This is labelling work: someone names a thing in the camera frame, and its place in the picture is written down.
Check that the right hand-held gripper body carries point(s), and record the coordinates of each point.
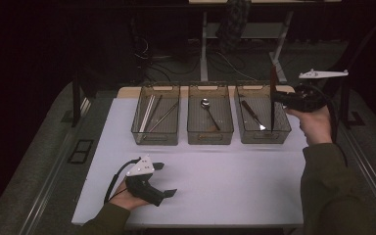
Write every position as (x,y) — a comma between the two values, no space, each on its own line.
(305,98)

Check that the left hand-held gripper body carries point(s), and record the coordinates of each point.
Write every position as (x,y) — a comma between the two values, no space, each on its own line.
(142,188)

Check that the transparent brown plastic bin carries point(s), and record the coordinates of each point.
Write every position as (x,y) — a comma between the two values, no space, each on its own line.
(223,107)
(280,130)
(169,94)

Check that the metal chopstick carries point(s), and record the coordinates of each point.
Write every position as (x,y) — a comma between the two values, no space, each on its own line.
(164,116)
(154,111)

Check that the metal spoon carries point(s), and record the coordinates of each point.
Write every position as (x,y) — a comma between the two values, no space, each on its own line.
(205,103)

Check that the person's left hand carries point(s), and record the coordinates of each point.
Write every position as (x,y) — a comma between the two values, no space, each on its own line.
(125,199)

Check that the person's right hand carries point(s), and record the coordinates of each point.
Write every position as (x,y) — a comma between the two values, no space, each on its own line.
(316,127)

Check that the white table cover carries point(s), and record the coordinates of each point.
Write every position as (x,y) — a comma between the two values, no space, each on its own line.
(192,202)

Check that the black metal stand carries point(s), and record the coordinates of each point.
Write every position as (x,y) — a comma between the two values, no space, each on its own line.
(345,107)
(76,98)

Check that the dark hanging cloth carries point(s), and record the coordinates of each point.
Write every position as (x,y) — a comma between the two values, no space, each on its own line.
(233,23)

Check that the white metal table frame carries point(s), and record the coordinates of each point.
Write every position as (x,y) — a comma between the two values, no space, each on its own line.
(204,49)

